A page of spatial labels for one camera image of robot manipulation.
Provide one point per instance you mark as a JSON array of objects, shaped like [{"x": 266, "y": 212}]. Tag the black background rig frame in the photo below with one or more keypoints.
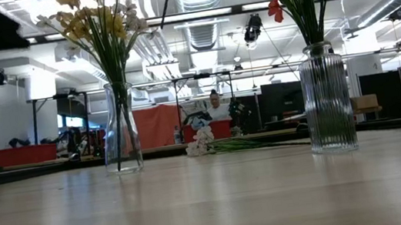
[
  {"x": 35, "y": 122},
  {"x": 177, "y": 100}
]

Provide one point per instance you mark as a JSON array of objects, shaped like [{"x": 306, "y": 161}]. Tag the person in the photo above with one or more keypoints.
[{"x": 220, "y": 112}]

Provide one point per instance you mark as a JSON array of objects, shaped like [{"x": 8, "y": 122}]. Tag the cardboard box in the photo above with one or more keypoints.
[{"x": 366, "y": 102}]

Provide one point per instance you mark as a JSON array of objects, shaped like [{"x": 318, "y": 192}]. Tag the ribbed clear glass vase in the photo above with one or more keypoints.
[{"x": 328, "y": 111}]

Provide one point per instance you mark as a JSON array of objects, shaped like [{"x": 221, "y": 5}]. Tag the black aluminium table frame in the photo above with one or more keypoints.
[{"x": 400, "y": 123}]

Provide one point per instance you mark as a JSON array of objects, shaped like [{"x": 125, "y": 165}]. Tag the black partition panel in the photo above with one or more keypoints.
[{"x": 388, "y": 95}]

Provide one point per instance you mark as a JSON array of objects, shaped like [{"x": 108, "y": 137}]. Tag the long-stemmed yellow flower bunch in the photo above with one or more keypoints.
[{"x": 74, "y": 26}]

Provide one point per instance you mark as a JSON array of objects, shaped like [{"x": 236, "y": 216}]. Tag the red flower bunch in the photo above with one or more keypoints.
[{"x": 308, "y": 16}]

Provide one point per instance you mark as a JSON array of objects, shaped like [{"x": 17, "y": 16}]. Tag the smooth clear glass vase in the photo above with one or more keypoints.
[{"x": 112, "y": 147}]

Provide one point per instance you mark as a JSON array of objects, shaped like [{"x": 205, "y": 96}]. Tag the wooden background shelf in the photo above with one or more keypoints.
[{"x": 369, "y": 110}]

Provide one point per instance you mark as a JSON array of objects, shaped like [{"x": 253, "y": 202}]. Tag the background black robot arm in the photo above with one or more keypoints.
[{"x": 74, "y": 141}]

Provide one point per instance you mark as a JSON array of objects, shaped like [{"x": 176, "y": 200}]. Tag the black overhead light bar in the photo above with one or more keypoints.
[{"x": 236, "y": 8}]

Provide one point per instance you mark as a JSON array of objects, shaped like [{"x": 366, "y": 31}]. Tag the orange cloth panel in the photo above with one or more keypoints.
[{"x": 155, "y": 126}]

